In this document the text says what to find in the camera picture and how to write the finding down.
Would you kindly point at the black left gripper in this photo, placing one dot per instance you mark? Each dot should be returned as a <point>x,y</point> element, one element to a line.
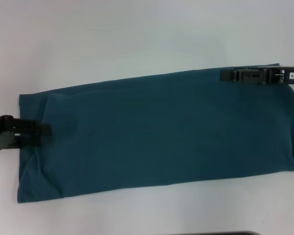
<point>1,137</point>

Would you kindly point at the teal t-shirt with beige print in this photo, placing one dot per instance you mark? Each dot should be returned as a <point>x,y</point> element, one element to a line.
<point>161,137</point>

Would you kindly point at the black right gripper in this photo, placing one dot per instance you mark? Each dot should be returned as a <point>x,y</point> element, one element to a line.
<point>284,75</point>

